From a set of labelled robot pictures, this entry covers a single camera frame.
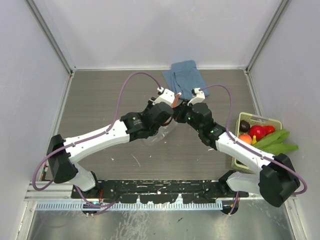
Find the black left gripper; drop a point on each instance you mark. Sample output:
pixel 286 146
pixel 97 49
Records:
pixel 149 107

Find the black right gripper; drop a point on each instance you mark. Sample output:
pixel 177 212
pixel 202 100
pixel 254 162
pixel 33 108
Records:
pixel 179 111

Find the clear zip bag orange zipper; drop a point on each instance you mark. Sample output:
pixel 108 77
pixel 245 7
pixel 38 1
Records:
pixel 169 125

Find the green leafy vegetable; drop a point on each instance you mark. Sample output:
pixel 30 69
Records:
pixel 274 143

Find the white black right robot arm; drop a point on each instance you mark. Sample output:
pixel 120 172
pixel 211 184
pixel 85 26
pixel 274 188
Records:
pixel 273 176

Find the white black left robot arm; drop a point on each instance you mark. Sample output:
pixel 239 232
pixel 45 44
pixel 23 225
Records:
pixel 65 154

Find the dark brown food item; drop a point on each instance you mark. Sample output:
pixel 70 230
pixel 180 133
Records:
pixel 239 163

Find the blue folded cloth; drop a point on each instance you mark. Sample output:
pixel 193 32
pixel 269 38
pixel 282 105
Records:
pixel 183 77

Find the dark purple fruit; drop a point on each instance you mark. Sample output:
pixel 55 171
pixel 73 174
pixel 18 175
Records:
pixel 244 126

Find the orange peach fruit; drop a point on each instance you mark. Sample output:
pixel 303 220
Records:
pixel 245 138

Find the pale green plastic basket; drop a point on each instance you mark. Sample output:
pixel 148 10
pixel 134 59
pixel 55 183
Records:
pixel 252 119

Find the yellow fruit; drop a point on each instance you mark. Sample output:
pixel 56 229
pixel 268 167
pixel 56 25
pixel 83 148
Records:
pixel 254 140

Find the red apple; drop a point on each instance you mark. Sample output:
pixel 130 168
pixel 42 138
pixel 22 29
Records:
pixel 258 131

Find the red tomato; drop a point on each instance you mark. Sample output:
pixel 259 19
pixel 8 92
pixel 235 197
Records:
pixel 269 129

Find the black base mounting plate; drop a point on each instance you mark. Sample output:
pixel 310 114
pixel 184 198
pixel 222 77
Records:
pixel 158 191

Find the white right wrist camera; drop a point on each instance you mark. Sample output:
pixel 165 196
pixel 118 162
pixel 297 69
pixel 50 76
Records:
pixel 198 96

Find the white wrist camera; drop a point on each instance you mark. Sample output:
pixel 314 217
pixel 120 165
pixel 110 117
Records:
pixel 198 96
pixel 164 96

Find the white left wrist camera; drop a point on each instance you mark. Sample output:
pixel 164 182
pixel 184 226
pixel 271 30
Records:
pixel 164 96

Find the grey slotted cable duct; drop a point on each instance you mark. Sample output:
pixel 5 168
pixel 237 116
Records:
pixel 80 205

